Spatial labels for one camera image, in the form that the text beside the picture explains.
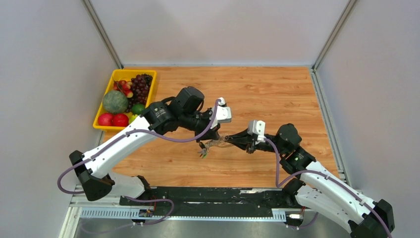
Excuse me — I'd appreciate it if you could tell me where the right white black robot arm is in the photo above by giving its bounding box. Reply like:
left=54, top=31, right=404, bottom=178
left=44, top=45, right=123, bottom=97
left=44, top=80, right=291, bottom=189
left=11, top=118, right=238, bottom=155
left=225, top=120, right=395, bottom=238

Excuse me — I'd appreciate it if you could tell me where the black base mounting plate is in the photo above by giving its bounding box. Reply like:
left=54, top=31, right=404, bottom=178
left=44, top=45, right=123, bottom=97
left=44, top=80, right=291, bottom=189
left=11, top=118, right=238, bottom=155
left=119, top=186, right=302, bottom=218

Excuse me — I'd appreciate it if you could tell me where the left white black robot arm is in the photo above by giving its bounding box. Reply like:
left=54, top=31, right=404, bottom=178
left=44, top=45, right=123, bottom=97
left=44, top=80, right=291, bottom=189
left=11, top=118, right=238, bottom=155
left=69, top=86, right=230, bottom=205

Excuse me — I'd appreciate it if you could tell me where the aluminium frame rail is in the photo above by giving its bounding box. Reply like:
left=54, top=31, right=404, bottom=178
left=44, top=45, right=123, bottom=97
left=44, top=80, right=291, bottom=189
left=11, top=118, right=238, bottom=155
left=59, top=185, right=378, bottom=238

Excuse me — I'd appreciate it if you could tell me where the green melon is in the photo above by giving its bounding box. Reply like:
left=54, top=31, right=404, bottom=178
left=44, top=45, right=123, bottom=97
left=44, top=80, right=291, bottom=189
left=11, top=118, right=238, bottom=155
left=102, top=90, right=129, bottom=114

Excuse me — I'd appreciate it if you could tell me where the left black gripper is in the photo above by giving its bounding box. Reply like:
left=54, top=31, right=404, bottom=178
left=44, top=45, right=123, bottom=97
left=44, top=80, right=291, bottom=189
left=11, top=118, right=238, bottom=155
left=180, top=109, right=221, bottom=144

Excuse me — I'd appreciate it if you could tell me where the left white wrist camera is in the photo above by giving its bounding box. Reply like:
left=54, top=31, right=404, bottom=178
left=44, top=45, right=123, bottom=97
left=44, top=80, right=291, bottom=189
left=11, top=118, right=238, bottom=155
left=210, top=97, right=232, bottom=129

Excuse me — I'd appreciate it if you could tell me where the slotted cable duct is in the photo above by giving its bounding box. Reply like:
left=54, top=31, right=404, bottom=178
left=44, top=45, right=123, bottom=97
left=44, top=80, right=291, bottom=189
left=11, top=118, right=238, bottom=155
left=80, top=209, right=287, bottom=222

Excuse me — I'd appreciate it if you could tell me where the silver carabiner keyring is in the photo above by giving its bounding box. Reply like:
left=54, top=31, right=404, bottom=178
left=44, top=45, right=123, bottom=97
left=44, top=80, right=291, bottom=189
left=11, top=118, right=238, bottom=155
left=205, top=136, right=233, bottom=149

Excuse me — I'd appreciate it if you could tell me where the left red apple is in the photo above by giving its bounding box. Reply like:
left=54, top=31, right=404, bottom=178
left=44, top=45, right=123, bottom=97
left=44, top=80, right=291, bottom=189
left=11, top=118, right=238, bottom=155
left=97, top=113, right=113, bottom=126

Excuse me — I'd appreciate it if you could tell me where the right red apple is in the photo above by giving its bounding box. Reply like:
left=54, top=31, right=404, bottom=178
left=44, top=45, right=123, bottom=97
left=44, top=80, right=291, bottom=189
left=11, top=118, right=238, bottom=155
left=112, top=114, right=129, bottom=127

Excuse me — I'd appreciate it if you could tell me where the green lime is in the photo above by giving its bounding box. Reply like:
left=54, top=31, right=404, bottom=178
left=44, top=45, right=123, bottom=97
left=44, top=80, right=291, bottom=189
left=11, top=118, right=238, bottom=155
left=131, top=103, right=146, bottom=116

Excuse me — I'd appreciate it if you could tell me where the dark purple grape bunch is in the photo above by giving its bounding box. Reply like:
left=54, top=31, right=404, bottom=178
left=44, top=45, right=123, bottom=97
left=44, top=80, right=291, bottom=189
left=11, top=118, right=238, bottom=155
left=126, top=74, right=153, bottom=113

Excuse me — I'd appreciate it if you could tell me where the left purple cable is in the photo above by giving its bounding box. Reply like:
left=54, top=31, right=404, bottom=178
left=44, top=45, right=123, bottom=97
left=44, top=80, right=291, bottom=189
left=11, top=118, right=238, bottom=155
left=57, top=98, right=222, bottom=227

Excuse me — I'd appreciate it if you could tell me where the red apple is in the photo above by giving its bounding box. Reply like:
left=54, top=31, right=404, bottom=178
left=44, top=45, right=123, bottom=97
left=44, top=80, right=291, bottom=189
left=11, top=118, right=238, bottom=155
left=97, top=113, right=113, bottom=126
left=112, top=114, right=129, bottom=127

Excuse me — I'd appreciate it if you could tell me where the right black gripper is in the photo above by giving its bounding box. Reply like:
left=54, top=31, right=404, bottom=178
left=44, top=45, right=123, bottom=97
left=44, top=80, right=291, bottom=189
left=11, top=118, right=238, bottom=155
left=224, top=127, right=287, bottom=155

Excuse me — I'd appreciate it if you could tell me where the yellow plastic fruit tray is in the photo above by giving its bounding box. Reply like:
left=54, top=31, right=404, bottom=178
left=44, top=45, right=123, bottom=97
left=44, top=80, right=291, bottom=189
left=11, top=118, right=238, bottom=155
left=93, top=69, right=158, bottom=131

